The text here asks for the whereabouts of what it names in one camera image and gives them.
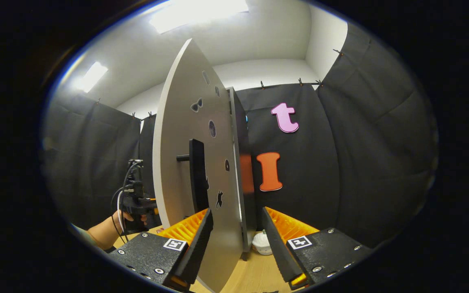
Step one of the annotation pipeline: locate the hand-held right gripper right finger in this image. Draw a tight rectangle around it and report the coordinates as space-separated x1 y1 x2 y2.
262 206 373 290

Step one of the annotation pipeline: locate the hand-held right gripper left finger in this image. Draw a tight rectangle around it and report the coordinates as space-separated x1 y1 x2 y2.
108 208 215 291

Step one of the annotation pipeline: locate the black cabinet door handle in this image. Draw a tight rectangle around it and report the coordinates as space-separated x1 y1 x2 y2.
176 139 210 214

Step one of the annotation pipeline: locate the cream cabinet door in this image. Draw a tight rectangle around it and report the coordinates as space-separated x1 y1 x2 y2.
152 38 245 293

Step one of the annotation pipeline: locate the black backdrop cloth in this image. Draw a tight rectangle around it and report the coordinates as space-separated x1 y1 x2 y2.
41 22 438 249

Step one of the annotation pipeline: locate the small ceiling light panel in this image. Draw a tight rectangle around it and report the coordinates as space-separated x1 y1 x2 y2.
78 61 109 93

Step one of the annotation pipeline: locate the row of black cloth clips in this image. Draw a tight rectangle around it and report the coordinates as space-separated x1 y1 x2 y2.
96 49 345 120

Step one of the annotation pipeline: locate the large ceiling light panel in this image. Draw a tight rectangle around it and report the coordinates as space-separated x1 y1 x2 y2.
149 0 249 34

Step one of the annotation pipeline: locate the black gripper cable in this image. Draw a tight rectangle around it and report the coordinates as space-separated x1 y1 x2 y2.
110 162 143 241

